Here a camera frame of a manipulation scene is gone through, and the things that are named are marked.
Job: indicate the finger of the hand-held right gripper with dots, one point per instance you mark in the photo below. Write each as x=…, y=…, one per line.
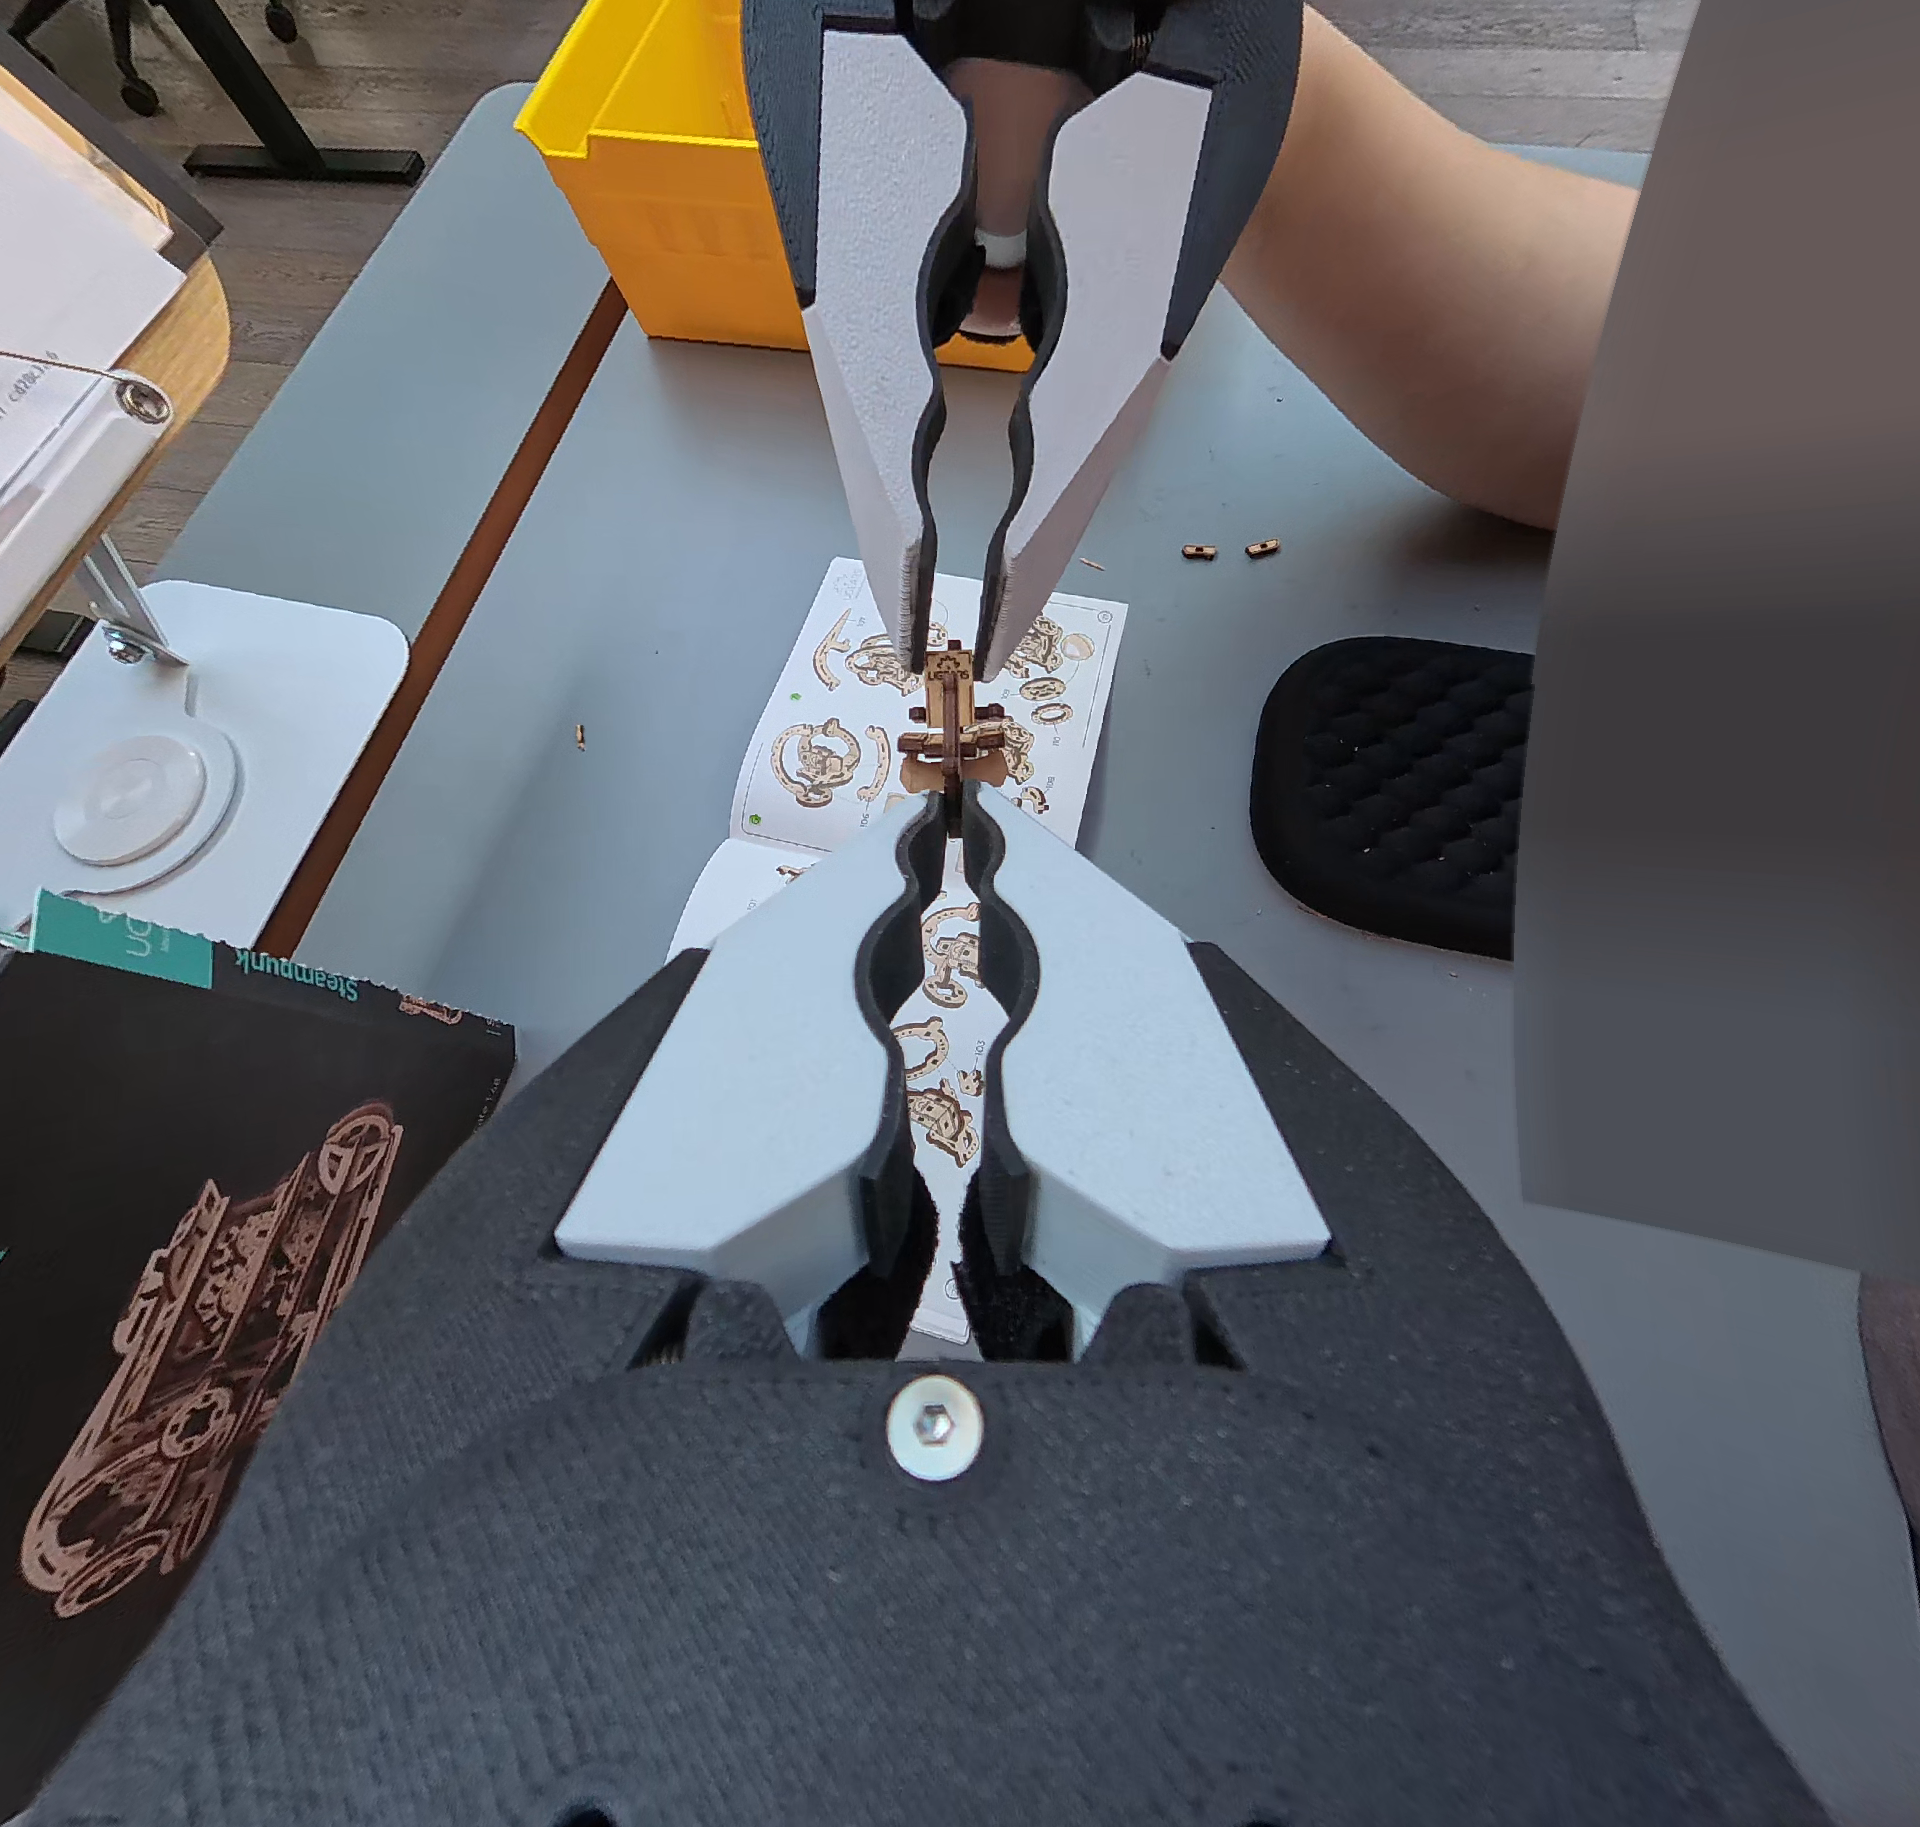
x=878, y=251
x=1126, y=251

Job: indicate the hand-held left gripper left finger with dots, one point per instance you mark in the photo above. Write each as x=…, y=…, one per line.
x=721, y=1108

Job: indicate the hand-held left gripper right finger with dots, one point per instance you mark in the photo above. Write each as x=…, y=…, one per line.
x=1156, y=1108

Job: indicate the wooden model assembly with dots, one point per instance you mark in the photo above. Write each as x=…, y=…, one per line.
x=975, y=754

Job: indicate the person's right forearm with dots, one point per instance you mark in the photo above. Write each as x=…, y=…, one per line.
x=1426, y=281

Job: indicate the black model kit box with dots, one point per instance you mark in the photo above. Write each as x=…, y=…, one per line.
x=150, y=1108

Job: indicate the yellow plastic bin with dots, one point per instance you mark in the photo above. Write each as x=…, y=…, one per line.
x=661, y=206

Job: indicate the white instruction booklet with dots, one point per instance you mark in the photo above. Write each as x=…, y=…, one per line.
x=795, y=793

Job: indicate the black mesh pad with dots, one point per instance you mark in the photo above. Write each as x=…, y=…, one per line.
x=1381, y=793

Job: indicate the white stand base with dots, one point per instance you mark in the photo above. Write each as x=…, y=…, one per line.
x=301, y=749

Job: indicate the black office chair base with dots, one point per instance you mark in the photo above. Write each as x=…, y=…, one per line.
x=282, y=12

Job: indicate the black table foot bar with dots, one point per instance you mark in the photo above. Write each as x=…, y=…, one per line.
x=301, y=164

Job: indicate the thin dark board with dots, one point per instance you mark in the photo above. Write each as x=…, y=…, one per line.
x=166, y=200

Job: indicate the white paper sheets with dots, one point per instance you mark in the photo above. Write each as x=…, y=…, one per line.
x=75, y=281

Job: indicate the white document holder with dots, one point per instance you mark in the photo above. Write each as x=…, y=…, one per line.
x=75, y=509

